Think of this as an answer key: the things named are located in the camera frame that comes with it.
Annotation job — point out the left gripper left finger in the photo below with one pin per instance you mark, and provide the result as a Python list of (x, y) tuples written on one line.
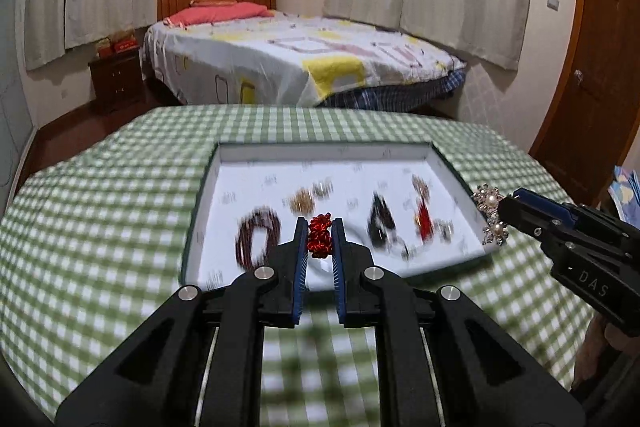
[(299, 281)]

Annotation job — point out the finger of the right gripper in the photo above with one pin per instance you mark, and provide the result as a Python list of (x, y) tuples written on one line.
[(545, 205), (523, 218)]

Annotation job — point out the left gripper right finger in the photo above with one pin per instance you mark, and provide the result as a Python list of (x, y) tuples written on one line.
[(338, 239)]

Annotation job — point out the red bead flower ornament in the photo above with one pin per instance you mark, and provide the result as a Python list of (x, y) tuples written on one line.
[(319, 240)]

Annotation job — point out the pearl rhinestone brooch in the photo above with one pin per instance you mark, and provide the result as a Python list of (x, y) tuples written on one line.
[(487, 199)]

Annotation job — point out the green jewelry tray box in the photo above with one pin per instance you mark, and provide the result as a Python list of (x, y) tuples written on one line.
[(252, 195)]

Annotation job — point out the person's hand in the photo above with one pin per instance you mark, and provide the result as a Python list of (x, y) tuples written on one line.
[(600, 334)]

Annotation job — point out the white jade bangle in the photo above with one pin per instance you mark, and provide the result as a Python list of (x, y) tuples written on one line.
[(319, 276)]

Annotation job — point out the silver flower brooch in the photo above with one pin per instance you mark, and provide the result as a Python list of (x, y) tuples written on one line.
[(322, 189)]

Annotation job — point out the gold charm red tassel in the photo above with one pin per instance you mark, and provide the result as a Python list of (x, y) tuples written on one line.
[(424, 223)]

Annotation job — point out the wooden door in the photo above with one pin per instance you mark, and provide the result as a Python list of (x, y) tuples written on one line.
[(593, 117)]

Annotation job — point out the bed with patterned sheet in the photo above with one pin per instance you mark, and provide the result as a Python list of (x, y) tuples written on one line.
[(290, 60)]

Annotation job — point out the green checkered tablecloth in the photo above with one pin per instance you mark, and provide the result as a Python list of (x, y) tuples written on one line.
[(92, 246)]

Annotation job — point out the dark wooden nightstand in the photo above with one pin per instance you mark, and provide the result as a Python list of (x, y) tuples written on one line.
[(117, 79)]

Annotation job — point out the red pillow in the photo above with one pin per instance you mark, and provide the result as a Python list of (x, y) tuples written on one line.
[(212, 14)]

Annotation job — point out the red boxes on nightstand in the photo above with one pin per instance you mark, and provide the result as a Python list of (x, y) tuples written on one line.
[(117, 43)]

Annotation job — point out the glass wardrobe door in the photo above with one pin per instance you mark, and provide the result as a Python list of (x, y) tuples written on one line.
[(16, 122)]

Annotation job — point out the wall light switch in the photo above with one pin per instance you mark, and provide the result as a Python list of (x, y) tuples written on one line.
[(553, 4)]

